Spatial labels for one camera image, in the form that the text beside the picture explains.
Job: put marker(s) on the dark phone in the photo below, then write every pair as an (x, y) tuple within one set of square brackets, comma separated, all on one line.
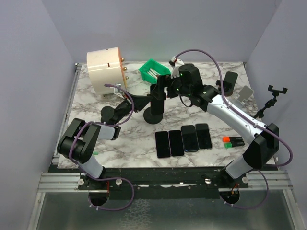
[(203, 136)]

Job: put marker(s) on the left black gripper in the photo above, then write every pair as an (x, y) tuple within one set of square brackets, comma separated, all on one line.
[(139, 102)]

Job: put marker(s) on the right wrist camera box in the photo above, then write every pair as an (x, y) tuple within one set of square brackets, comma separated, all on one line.
[(175, 63)]

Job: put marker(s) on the black front mounting rail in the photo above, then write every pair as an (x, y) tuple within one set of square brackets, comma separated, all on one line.
[(163, 183)]

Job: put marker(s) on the black phone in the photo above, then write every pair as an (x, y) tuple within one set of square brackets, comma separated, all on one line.
[(189, 138)]

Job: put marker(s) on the cream cylindrical drum device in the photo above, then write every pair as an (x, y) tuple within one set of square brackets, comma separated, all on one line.
[(105, 67)]

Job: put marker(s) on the orange cap marker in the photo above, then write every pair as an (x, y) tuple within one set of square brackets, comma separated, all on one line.
[(232, 139)]

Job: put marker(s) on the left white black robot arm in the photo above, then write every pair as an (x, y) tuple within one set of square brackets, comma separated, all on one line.
[(78, 142)]

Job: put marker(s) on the black tripod phone stand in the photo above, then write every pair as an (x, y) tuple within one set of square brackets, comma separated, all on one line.
[(270, 103)]

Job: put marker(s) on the green cap marker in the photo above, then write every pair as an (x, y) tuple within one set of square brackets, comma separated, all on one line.
[(233, 144)]

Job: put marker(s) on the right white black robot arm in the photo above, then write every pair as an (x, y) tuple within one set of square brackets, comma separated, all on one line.
[(262, 139)]

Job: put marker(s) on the green plastic bin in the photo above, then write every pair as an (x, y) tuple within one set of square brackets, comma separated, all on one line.
[(151, 63)]

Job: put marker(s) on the silver phone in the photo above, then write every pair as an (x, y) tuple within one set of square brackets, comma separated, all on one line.
[(176, 143)]

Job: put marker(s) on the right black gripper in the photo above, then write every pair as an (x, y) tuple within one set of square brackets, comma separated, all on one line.
[(158, 91)]

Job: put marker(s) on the white markers in bin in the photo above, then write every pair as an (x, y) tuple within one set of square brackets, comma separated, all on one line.
[(153, 73)]

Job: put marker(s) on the purple phone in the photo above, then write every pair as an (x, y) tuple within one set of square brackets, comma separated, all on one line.
[(162, 144)]

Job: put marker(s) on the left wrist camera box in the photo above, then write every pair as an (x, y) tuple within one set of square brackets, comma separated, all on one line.
[(116, 88)]

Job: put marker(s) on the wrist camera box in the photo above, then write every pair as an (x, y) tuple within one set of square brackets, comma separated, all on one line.
[(175, 63), (116, 88)]

